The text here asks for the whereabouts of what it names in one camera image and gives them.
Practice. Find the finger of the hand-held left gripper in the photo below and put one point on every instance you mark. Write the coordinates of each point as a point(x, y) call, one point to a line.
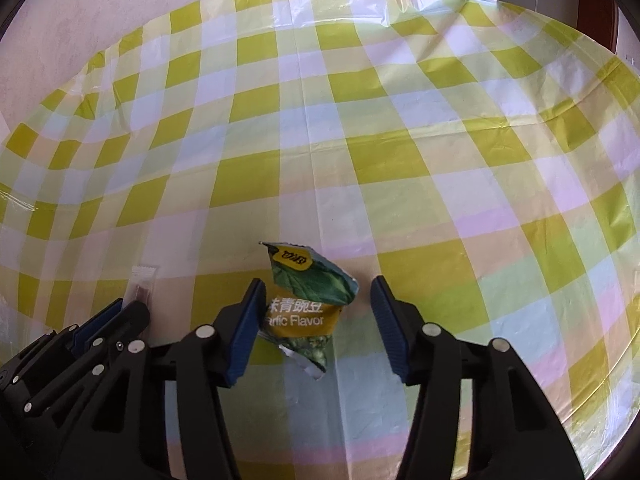
point(132, 317)
point(97, 320)

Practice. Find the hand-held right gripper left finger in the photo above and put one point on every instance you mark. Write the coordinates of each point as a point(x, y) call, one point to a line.
point(245, 332)

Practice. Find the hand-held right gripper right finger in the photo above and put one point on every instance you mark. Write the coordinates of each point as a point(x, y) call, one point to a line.
point(390, 332)

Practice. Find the clear brown stick packet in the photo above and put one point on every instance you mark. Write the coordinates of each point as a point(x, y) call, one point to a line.
point(141, 287)

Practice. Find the green yellow pea packet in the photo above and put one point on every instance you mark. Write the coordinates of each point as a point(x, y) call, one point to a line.
point(300, 305)

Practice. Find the yellow checkered tablecloth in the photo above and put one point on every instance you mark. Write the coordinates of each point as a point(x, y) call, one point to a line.
point(350, 135)

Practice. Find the brown wooden door frame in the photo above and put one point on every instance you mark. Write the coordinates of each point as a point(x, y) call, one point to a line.
point(597, 10)

